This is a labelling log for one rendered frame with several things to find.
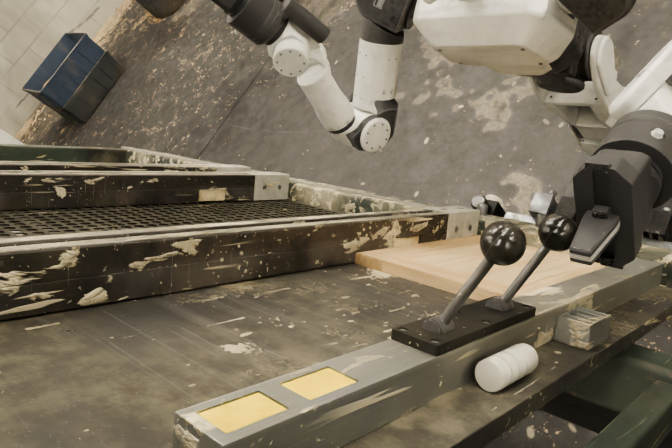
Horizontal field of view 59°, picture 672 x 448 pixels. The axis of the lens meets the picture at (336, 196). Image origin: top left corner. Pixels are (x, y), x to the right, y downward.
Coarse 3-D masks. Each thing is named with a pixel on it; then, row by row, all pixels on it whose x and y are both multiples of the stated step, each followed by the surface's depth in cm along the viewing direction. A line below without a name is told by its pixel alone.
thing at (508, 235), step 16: (496, 224) 49; (512, 224) 49; (480, 240) 50; (496, 240) 48; (512, 240) 48; (496, 256) 48; (512, 256) 48; (480, 272) 51; (464, 288) 52; (432, 320) 53; (448, 320) 53
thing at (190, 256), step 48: (0, 240) 62; (48, 240) 64; (96, 240) 66; (144, 240) 69; (192, 240) 74; (240, 240) 79; (288, 240) 86; (336, 240) 94; (384, 240) 103; (432, 240) 115; (0, 288) 58; (48, 288) 61; (96, 288) 65; (144, 288) 70; (192, 288) 75
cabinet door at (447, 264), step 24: (456, 240) 118; (360, 264) 97; (384, 264) 94; (408, 264) 93; (432, 264) 96; (456, 264) 98; (552, 264) 105; (576, 264) 107; (600, 264) 108; (456, 288) 85; (480, 288) 83; (504, 288) 84; (528, 288) 85
